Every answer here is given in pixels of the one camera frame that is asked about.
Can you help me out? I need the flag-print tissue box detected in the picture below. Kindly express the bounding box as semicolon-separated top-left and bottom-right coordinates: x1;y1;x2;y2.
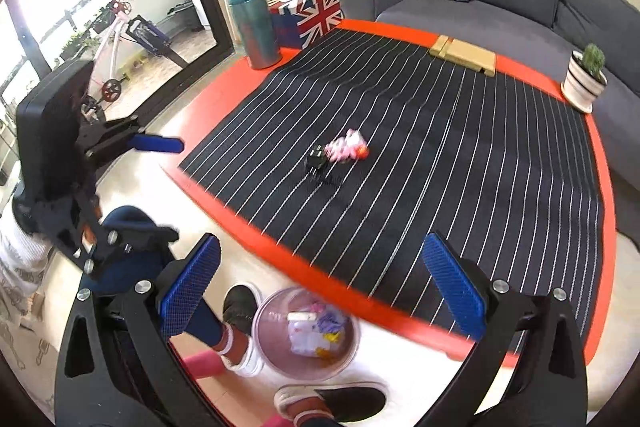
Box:
265;0;345;50

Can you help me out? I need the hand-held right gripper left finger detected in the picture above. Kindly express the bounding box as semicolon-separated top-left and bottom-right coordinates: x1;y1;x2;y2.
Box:
52;232;223;427

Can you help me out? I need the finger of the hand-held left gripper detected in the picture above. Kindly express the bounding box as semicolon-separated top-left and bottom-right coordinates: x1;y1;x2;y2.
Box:
82;114;183;164
82;226;180;282

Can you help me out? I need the person's left leg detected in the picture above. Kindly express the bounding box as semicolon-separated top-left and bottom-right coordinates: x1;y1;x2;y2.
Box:
80;206;226;348

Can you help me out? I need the black white-striped table mat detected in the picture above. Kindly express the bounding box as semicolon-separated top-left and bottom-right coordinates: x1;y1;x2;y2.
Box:
177;27;606;358

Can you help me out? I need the translucent pink waste bin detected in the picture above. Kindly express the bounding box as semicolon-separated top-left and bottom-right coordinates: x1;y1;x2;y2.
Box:
251;287;362;380

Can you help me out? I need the teal thermos bottle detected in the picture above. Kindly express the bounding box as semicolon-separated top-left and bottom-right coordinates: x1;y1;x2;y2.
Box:
227;0;281;70

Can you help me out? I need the wooden phone stand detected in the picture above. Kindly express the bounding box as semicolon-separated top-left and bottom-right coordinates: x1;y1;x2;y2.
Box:
429;34;497;78

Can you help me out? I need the person's left forearm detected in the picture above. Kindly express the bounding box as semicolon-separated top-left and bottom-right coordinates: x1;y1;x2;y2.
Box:
0;207;51;358

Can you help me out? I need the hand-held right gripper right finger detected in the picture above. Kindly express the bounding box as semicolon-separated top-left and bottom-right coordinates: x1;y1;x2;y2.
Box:
422;231;596;427

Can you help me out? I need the purple paper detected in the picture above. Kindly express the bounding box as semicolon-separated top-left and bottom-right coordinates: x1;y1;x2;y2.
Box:
315;309;347;334

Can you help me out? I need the white exercise bike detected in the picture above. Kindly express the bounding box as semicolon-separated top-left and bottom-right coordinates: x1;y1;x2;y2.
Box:
82;0;193;112

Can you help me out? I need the small black toy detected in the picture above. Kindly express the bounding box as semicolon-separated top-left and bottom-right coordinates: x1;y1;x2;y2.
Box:
305;147;331;175

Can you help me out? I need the potted cactus in striped pot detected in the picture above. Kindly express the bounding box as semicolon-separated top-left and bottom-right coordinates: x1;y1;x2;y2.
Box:
561;43;608;114

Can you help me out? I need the black slip-on shoe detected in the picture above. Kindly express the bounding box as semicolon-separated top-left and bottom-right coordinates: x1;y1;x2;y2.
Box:
220;284;267;377
274;382;388;427

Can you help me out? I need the white printed plastic bag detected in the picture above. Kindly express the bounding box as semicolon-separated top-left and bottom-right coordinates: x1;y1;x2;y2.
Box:
287;312;328;355

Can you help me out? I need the small white-pink toy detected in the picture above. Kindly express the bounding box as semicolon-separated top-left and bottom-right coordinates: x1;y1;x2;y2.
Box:
325;129;363;164

